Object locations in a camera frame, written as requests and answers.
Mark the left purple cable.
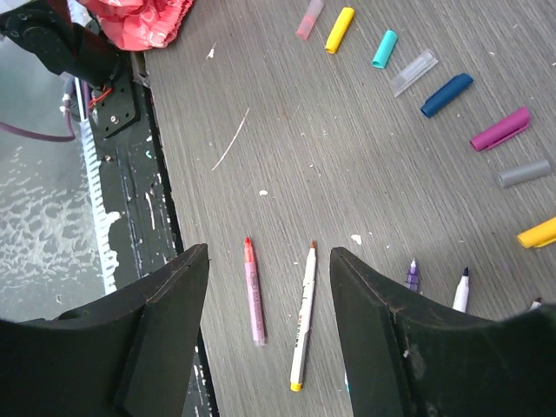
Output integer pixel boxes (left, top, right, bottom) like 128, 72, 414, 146
0, 77, 95, 143

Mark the clear pink pen cap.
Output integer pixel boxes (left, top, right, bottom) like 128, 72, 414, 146
295, 0, 324, 40

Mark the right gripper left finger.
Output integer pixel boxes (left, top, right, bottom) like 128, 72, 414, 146
1, 244, 209, 416

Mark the teal pen cap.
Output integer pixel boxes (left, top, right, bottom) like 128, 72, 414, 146
372, 30, 398, 70

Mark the red crumpled plastic bag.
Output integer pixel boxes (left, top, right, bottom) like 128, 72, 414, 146
79, 0, 194, 51

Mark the magenta marker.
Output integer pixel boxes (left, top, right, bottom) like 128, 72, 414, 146
529, 297, 543, 310

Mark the blue pen cap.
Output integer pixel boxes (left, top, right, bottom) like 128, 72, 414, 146
420, 73, 473, 118

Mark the light pink marker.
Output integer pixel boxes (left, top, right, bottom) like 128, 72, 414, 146
244, 237, 266, 347

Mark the yellow pen cap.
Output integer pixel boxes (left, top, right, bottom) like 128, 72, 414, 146
517, 217, 556, 248
325, 7, 355, 54

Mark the purple marker pen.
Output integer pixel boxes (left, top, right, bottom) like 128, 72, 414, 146
406, 258, 420, 293

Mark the teal marker pen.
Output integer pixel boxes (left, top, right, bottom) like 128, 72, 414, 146
344, 372, 350, 393

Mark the grey pen cap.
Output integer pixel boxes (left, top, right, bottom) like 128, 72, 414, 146
497, 159, 552, 189

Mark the cable duct rail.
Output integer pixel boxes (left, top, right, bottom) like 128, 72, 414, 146
75, 78, 119, 295

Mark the magenta pen cap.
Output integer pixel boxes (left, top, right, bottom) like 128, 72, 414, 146
470, 107, 531, 152

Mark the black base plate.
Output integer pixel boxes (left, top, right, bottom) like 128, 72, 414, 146
92, 53, 218, 416

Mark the yellow marker pen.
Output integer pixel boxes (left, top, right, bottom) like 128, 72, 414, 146
290, 241, 317, 392

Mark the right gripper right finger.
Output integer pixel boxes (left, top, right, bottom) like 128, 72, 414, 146
329, 247, 555, 416

